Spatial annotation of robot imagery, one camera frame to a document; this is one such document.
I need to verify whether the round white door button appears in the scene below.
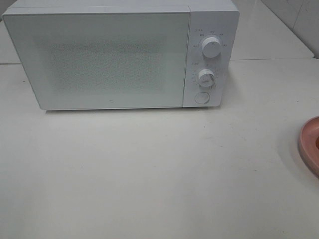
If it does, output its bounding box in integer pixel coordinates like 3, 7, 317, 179
194, 92, 210, 104

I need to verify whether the pink plastic plate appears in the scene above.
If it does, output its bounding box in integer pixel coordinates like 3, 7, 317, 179
298, 116, 319, 178

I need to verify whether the upper white microwave knob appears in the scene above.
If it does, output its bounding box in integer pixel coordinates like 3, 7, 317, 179
201, 35, 222, 58

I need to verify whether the white microwave oven body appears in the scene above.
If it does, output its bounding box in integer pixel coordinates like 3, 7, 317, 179
2, 0, 240, 109

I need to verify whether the white microwave knob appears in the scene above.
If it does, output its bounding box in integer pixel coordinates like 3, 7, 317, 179
201, 35, 222, 58
198, 69, 215, 88

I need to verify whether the lower white microwave knob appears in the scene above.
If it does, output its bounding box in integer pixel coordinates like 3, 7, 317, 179
198, 69, 215, 88

